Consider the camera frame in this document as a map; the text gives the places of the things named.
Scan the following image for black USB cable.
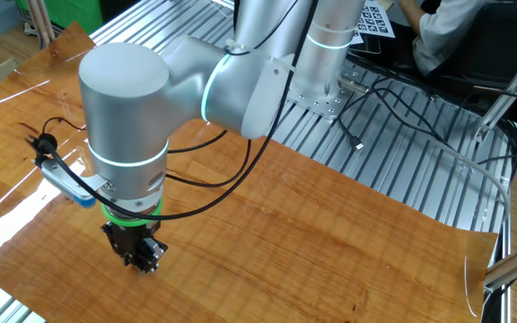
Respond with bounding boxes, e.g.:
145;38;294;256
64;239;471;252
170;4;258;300
335;75;455;152

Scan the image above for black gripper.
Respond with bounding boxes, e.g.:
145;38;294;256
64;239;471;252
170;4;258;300
101;222;169;274

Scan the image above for wooden rods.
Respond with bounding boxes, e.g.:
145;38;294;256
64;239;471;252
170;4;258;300
24;0;57;48

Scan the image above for slanted aluminium profile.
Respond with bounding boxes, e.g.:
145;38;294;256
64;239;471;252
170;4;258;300
473;35;517;144

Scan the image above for aluminium arm base plate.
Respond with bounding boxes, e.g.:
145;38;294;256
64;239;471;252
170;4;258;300
285;60;367;121

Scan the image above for person in white shirt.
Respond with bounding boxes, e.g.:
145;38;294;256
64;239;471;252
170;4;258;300
395;0;488;77

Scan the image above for green board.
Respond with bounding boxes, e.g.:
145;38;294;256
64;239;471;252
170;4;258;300
15;0;105;35

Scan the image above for glossy wood-grain mat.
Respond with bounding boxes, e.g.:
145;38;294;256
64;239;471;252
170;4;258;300
0;20;498;323

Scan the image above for printed tag marker sheet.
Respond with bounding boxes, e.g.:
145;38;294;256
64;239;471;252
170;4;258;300
350;0;397;45

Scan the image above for black office chair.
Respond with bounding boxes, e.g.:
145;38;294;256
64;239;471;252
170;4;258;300
437;2;517;98

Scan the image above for metal base connector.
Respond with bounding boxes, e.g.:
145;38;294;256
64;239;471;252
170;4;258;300
337;75;371;94

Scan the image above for thick aluminium profile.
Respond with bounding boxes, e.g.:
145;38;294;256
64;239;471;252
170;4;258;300
482;232;517;295

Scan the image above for clear plastic tube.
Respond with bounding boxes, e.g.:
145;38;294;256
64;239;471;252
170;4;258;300
413;134;512;223

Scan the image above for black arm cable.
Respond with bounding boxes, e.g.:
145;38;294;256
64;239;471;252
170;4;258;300
24;0;320;222

